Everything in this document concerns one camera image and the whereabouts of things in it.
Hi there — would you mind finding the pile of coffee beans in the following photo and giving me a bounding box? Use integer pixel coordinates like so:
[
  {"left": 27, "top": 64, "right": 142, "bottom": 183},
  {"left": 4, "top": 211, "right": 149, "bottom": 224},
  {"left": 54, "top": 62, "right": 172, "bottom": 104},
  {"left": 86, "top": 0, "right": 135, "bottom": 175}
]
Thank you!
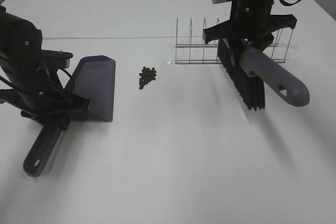
[{"left": 139, "top": 66, "right": 157, "bottom": 90}]

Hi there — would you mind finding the grey plastic dustpan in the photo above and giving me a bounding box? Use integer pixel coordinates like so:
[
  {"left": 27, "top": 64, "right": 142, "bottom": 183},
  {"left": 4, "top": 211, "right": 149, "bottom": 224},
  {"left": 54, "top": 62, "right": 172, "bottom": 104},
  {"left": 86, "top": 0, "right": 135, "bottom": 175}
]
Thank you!
[{"left": 23, "top": 55, "right": 116, "bottom": 177}]

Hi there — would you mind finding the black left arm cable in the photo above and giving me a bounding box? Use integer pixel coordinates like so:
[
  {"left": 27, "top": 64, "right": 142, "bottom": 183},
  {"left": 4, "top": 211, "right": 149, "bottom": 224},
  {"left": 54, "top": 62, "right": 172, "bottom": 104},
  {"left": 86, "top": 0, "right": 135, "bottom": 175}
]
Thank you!
[{"left": 52, "top": 68, "right": 79, "bottom": 104}]

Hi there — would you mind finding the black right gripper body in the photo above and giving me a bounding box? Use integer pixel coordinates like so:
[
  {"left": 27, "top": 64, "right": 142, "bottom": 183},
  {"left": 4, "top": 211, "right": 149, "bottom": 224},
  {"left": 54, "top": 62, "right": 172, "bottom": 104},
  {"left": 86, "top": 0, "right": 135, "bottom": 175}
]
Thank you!
[{"left": 229, "top": 0, "right": 273, "bottom": 40}]

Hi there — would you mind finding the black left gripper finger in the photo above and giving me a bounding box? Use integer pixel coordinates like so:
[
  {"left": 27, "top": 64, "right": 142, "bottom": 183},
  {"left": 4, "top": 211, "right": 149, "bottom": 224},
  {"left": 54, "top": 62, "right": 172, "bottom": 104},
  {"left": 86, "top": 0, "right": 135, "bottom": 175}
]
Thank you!
[
  {"left": 62, "top": 94, "right": 91, "bottom": 111},
  {"left": 39, "top": 113, "right": 70, "bottom": 131}
]

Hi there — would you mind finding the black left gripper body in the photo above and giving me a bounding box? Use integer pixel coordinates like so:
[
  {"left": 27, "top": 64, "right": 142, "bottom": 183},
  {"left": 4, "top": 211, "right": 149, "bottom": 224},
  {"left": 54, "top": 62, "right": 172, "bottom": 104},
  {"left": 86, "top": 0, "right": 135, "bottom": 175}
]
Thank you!
[{"left": 1, "top": 69, "right": 68, "bottom": 122}]

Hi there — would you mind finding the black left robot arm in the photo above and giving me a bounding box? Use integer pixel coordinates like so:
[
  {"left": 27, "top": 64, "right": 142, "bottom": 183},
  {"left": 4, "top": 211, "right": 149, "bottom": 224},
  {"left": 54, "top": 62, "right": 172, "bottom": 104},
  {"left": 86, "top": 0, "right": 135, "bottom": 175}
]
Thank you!
[{"left": 1, "top": 7, "right": 90, "bottom": 130}]

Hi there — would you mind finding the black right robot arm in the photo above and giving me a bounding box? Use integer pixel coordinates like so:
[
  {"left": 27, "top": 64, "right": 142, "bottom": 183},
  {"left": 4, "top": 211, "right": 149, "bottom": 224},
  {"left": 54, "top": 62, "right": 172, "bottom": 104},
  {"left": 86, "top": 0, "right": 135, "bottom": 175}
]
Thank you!
[{"left": 203, "top": 0, "right": 297, "bottom": 44}]

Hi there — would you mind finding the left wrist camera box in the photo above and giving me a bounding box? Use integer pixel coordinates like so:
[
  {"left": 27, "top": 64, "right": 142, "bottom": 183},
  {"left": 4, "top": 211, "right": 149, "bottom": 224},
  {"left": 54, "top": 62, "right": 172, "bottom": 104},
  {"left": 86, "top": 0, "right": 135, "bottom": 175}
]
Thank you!
[{"left": 41, "top": 50, "right": 73, "bottom": 69}]

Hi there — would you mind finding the metal wire rack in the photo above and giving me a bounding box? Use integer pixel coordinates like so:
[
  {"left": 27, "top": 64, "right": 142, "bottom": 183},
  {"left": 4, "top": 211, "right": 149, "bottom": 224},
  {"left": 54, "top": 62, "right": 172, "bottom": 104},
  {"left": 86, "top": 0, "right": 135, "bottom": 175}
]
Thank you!
[{"left": 168, "top": 19, "right": 293, "bottom": 65}]

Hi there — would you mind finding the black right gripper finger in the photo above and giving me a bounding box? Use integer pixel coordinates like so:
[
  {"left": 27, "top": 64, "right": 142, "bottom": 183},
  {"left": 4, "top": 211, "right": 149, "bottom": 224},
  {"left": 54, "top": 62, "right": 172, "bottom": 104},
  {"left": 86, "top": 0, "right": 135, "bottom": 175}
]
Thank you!
[
  {"left": 268, "top": 14, "right": 298, "bottom": 33},
  {"left": 203, "top": 22, "right": 234, "bottom": 44}
]

